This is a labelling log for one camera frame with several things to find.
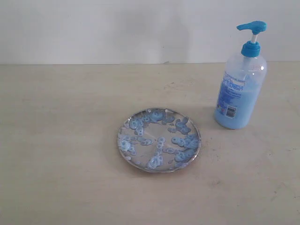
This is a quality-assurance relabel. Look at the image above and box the blue pump soap bottle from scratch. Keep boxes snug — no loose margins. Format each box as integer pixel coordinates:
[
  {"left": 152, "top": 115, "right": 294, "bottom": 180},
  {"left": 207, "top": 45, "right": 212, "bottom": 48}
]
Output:
[{"left": 214, "top": 21, "right": 267, "bottom": 129}]

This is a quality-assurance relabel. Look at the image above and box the round steel plate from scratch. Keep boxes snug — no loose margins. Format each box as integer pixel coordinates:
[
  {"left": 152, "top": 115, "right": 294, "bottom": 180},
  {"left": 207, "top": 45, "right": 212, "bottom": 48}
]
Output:
[{"left": 117, "top": 108, "right": 201, "bottom": 173}]

